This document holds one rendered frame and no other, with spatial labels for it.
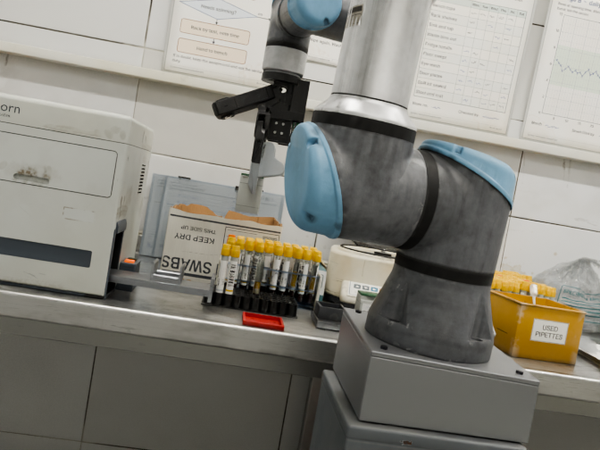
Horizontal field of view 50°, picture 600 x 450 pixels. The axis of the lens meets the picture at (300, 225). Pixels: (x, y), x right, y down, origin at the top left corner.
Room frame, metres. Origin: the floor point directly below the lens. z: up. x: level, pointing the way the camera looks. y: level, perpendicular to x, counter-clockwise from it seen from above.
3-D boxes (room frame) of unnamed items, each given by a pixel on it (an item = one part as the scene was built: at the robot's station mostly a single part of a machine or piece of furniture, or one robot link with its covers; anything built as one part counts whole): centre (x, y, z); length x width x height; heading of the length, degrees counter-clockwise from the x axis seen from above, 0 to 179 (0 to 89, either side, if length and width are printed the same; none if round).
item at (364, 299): (1.16, -0.15, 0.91); 0.05 x 0.04 x 0.07; 6
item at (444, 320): (0.76, -0.18, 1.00); 0.15 x 0.15 x 0.10
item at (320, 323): (1.14, -0.08, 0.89); 0.09 x 0.05 x 0.04; 6
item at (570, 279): (1.67, -0.71, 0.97); 0.26 x 0.17 x 0.19; 110
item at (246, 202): (1.13, 0.10, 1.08); 0.05 x 0.04 x 0.06; 2
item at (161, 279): (1.08, 0.23, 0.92); 0.21 x 0.07 x 0.05; 96
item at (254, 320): (1.06, 0.03, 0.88); 0.07 x 0.07 x 0.01; 6
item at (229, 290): (1.18, 0.07, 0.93); 0.17 x 0.09 x 0.11; 96
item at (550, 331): (1.22, -0.47, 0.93); 0.13 x 0.13 x 0.10; 11
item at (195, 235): (1.47, 0.17, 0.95); 0.29 x 0.25 x 0.15; 6
